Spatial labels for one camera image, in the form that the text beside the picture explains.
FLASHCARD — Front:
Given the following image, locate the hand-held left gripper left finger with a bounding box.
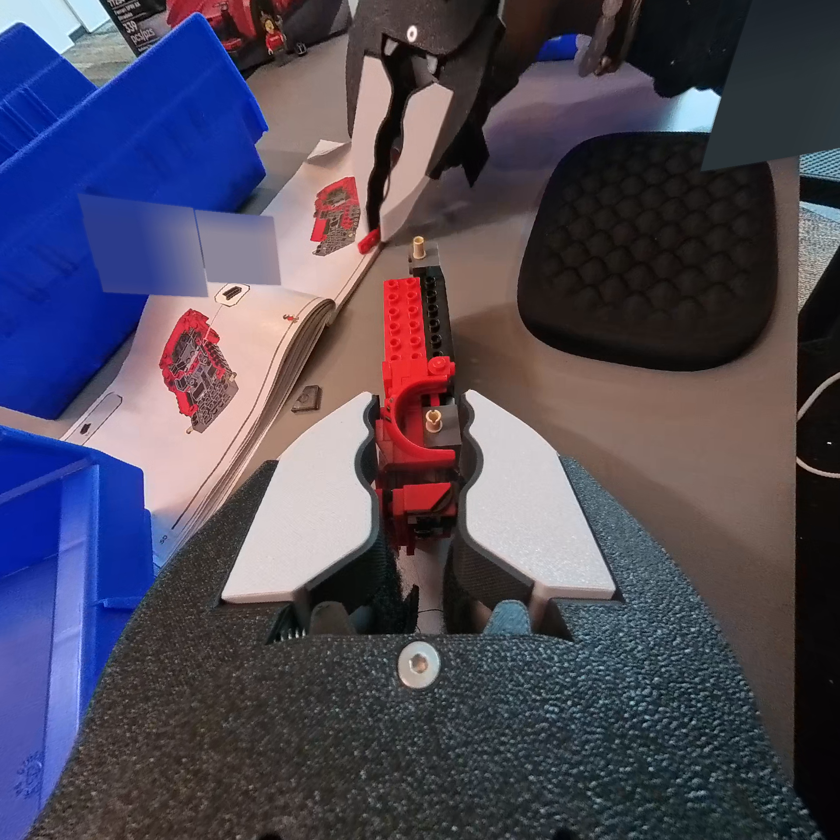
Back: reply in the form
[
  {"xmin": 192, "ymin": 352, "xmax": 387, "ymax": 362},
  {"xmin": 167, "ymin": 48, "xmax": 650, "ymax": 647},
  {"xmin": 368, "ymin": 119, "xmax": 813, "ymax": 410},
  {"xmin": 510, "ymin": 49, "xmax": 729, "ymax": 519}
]
[{"xmin": 221, "ymin": 392, "xmax": 385, "ymax": 608}]

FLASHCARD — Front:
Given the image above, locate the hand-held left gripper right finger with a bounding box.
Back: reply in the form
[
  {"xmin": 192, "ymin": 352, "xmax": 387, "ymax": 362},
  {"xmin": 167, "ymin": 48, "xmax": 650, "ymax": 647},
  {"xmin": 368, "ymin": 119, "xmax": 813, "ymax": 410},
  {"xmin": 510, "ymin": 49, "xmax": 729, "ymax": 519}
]
[{"xmin": 456, "ymin": 390, "xmax": 618, "ymax": 605}]

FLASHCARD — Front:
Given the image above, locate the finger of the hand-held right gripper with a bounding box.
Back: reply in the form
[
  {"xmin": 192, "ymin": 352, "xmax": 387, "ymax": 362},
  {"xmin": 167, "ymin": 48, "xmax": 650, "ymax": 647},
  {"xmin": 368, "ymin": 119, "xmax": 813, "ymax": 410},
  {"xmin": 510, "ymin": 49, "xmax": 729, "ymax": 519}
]
[
  {"xmin": 381, "ymin": 83, "xmax": 460, "ymax": 240},
  {"xmin": 351, "ymin": 52, "xmax": 401, "ymax": 227}
]

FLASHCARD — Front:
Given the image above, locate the red black toy brick car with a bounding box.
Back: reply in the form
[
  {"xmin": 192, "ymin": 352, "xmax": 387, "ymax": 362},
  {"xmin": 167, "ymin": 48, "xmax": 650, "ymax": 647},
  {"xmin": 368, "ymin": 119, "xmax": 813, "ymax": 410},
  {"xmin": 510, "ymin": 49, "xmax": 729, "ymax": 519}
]
[{"xmin": 373, "ymin": 238, "xmax": 468, "ymax": 557}]

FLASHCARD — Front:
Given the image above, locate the person's right hand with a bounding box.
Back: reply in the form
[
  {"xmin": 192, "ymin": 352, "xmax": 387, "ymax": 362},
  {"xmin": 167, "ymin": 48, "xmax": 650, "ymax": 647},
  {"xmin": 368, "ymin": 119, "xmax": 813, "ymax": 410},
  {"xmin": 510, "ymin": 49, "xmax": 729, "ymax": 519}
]
[{"xmin": 502, "ymin": 0, "xmax": 601, "ymax": 83}]

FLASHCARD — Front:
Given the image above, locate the toy minifigure red shirt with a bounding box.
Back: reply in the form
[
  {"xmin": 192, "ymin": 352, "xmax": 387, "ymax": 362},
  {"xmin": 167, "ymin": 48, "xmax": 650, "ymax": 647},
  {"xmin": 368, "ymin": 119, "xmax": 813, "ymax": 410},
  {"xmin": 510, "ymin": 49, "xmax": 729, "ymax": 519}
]
[{"xmin": 261, "ymin": 12, "xmax": 293, "ymax": 68}]

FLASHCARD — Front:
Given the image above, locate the blue plastic bin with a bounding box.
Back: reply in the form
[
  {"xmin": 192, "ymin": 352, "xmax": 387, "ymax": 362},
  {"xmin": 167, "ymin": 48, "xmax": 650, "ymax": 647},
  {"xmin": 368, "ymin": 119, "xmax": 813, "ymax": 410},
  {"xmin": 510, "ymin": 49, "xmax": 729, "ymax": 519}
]
[
  {"xmin": 539, "ymin": 33, "xmax": 595, "ymax": 63},
  {"xmin": 0, "ymin": 21, "xmax": 99, "ymax": 165},
  {"xmin": 0, "ymin": 425, "xmax": 156, "ymax": 840},
  {"xmin": 0, "ymin": 12, "xmax": 268, "ymax": 421}
]

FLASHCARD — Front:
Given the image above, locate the open instruction booklet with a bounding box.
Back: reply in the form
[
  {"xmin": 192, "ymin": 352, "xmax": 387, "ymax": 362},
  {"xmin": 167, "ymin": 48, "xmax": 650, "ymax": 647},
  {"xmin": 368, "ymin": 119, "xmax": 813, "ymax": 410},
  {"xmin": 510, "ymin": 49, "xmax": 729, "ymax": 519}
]
[{"xmin": 59, "ymin": 138, "xmax": 385, "ymax": 565}]

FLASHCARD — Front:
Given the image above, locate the toy brick set box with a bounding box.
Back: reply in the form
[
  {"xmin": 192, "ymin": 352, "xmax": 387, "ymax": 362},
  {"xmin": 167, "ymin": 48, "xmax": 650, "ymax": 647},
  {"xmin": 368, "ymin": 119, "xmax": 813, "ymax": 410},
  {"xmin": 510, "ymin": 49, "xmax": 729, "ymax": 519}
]
[{"xmin": 101, "ymin": 0, "xmax": 352, "ymax": 72}]

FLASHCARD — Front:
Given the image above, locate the black bumpy wrist rest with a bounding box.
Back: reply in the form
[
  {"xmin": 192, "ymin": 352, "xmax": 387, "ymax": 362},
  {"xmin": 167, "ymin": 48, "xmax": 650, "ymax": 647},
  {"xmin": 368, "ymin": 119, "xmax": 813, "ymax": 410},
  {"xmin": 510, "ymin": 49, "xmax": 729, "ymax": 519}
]
[{"xmin": 517, "ymin": 131, "xmax": 778, "ymax": 373}]

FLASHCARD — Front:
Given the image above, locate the person's black clothing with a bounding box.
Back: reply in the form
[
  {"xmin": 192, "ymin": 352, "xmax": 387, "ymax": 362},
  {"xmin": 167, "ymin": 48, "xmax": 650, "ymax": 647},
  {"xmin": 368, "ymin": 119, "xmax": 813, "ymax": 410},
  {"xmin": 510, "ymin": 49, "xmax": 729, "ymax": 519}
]
[{"xmin": 793, "ymin": 282, "xmax": 840, "ymax": 818}]

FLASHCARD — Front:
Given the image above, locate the white cable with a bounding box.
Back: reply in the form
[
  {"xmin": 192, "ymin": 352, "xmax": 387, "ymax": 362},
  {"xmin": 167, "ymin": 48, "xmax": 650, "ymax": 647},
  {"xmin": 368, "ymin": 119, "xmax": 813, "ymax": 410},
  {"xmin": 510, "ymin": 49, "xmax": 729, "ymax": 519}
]
[{"xmin": 796, "ymin": 371, "xmax": 840, "ymax": 477}]

